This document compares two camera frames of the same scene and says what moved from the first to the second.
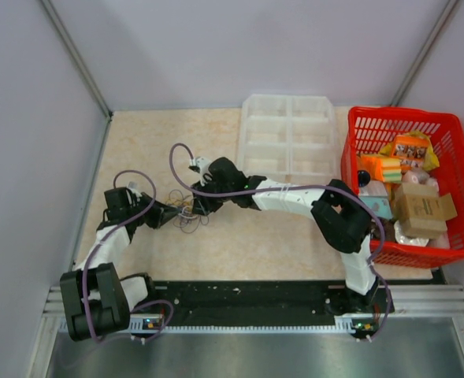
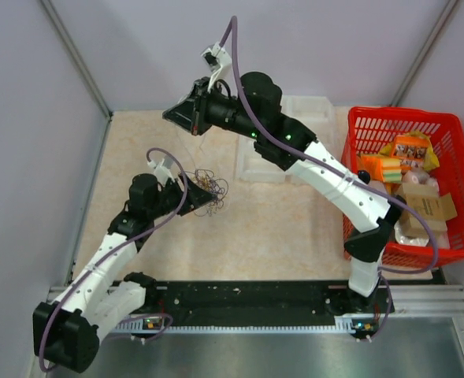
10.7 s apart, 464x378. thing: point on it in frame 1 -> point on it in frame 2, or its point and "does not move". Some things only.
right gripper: x=203 y=206 -> x=191 y=114
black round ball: x=364 y=178 does not move
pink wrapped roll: x=418 y=176 does not move
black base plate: x=264 y=303 does not move
